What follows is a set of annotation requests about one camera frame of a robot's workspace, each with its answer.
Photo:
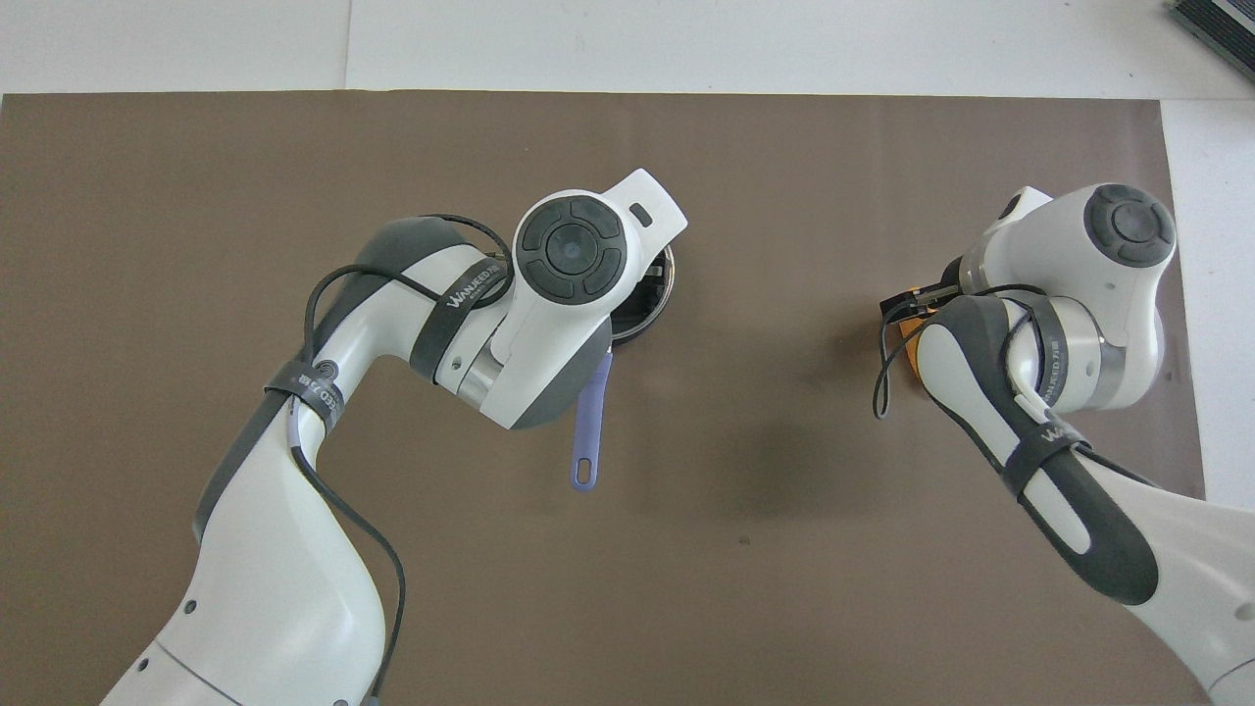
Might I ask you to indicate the dark grey ribbed device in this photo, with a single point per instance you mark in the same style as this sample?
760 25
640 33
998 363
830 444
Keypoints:
1221 29

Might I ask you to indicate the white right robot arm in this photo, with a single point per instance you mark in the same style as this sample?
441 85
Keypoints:
1079 343

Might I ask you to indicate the yellow corn cob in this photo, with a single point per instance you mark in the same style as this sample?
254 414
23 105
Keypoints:
914 353

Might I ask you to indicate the brown table mat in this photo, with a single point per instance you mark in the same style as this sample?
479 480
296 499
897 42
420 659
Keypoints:
745 588

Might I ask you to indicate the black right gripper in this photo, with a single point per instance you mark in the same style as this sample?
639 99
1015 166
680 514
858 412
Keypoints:
917 302

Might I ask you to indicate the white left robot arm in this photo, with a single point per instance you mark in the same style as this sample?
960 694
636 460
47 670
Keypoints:
294 588

